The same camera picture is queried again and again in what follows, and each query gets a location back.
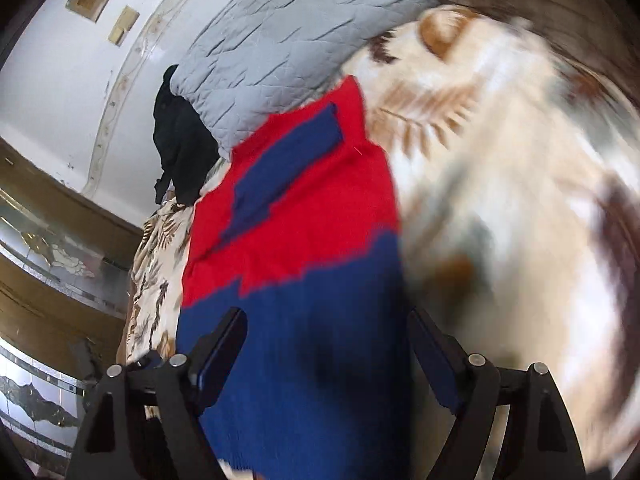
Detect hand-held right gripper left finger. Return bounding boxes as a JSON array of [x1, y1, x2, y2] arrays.
[[62, 306, 249, 480]]

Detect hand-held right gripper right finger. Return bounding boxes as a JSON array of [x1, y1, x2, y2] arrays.
[[407, 307, 588, 480]]

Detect red and blue knitted sweater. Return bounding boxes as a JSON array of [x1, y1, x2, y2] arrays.
[[175, 74, 416, 480]]

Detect leaf print beige blanket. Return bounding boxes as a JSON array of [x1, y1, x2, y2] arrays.
[[117, 2, 636, 480]]

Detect wooden cabinet with glass panels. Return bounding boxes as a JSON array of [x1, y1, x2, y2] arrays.
[[0, 137, 146, 461]]

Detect black clothing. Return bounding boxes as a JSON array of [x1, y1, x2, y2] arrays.
[[152, 64, 223, 207]]

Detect grey quilted pillow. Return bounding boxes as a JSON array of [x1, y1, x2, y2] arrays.
[[170, 0, 441, 161]]

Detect brown striped bedsheet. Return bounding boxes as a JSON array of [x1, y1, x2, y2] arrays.
[[415, 0, 626, 91]]

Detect small gold wall frame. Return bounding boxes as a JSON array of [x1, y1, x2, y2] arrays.
[[107, 5, 141, 46]]

